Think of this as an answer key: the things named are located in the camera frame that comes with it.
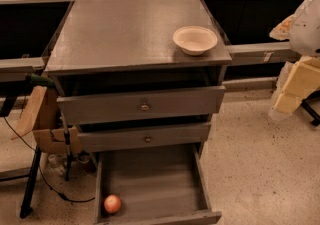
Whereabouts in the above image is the red apple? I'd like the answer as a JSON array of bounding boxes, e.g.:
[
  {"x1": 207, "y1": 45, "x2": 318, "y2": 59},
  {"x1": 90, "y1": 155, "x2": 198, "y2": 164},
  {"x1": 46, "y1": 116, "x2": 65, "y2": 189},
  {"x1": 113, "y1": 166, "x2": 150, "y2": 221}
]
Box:
[{"x1": 104, "y1": 195, "x2": 121, "y2": 214}]

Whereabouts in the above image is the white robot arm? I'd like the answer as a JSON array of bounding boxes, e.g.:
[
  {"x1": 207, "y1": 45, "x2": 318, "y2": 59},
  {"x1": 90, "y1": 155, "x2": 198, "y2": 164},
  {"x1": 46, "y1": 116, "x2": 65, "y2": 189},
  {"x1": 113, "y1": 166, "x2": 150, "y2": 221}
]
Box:
[{"x1": 269, "y1": 0, "x2": 320, "y2": 121}]

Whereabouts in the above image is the grey wooden drawer cabinet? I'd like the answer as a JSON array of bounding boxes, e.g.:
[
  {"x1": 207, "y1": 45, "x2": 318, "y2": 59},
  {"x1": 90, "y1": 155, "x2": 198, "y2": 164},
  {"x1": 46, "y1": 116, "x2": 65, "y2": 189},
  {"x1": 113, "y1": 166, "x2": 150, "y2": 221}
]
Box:
[{"x1": 44, "y1": 0, "x2": 233, "y2": 157}]

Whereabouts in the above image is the grey top drawer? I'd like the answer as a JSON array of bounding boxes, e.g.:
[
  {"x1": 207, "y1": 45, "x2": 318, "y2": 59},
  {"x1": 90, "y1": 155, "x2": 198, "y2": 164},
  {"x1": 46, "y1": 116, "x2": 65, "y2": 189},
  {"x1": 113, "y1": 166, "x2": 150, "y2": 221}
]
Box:
[{"x1": 57, "y1": 86, "x2": 225, "y2": 124}]

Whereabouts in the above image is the grey middle drawer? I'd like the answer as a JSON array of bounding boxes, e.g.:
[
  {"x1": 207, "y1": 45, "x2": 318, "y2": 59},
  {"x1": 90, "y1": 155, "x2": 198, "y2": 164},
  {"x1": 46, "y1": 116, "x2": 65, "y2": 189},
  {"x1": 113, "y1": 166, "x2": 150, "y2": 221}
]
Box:
[{"x1": 78, "y1": 122, "x2": 211, "y2": 152}]

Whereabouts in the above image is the grey open bottom drawer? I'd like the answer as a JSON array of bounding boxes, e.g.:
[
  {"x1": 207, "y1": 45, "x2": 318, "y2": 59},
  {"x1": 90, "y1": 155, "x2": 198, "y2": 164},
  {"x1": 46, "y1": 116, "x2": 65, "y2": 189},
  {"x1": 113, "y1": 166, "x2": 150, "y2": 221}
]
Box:
[{"x1": 94, "y1": 144, "x2": 221, "y2": 225}]

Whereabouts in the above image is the white paper bowl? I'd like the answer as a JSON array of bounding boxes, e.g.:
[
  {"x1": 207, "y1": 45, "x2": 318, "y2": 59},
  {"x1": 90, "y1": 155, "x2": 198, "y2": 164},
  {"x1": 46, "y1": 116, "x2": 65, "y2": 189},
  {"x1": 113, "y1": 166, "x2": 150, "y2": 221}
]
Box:
[{"x1": 173, "y1": 26, "x2": 218, "y2": 56}]

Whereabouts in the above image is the brown cardboard piece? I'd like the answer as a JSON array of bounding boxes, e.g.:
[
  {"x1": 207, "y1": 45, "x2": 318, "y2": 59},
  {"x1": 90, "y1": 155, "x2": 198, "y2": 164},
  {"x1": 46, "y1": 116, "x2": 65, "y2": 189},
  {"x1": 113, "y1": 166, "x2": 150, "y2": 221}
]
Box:
[{"x1": 10, "y1": 85, "x2": 83, "y2": 155}]

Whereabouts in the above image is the black floor stand base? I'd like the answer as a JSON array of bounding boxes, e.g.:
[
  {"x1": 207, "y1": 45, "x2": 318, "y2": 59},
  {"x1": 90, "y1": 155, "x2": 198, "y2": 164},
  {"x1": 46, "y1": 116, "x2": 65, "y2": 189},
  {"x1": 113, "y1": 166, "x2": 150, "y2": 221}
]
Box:
[{"x1": 301, "y1": 91, "x2": 320, "y2": 127}]

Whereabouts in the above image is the black tripod stand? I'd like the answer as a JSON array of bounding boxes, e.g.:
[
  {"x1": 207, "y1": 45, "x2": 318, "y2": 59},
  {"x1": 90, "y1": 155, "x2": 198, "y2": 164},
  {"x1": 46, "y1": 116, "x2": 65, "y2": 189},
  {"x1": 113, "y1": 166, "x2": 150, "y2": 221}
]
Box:
[{"x1": 20, "y1": 117, "x2": 73, "y2": 219}]

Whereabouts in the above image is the grey right barrier rail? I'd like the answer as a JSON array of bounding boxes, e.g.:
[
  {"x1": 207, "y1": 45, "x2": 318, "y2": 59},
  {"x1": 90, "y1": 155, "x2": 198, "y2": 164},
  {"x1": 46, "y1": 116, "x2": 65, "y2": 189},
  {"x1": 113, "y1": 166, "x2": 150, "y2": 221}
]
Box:
[{"x1": 227, "y1": 42, "x2": 300, "y2": 66}]

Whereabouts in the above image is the grey barrier rail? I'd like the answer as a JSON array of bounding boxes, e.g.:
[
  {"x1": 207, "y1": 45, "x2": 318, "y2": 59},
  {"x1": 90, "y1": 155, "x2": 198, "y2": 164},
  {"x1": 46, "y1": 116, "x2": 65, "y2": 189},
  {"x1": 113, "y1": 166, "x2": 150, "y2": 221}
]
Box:
[
  {"x1": 227, "y1": 42, "x2": 300, "y2": 66},
  {"x1": 0, "y1": 57, "x2": 48, "y2": 82}
]

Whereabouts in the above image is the green handled tool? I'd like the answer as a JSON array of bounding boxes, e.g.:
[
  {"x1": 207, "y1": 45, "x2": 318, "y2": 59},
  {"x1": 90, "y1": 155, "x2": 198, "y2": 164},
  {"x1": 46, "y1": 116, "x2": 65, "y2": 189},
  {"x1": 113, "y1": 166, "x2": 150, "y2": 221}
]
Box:
[{"x1": 25, "y1": 74, "x2": 55, "y2": 88}]

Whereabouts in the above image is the black cable on floor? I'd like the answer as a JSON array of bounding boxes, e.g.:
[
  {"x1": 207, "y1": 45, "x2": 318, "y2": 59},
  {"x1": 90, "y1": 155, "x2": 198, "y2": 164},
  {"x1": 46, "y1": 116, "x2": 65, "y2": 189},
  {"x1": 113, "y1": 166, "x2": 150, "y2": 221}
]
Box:
[{"x1": 2, "y1": 115, "x2": 96, "y2": 204}]

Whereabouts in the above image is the grey left barrier rail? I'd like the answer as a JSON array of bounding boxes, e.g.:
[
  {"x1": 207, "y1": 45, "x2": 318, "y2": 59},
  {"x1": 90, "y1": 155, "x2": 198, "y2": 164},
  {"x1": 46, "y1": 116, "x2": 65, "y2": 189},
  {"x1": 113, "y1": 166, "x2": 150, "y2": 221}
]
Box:
[{"x1": 0, "y1": 57, "x2": 48, "y2": 82}]

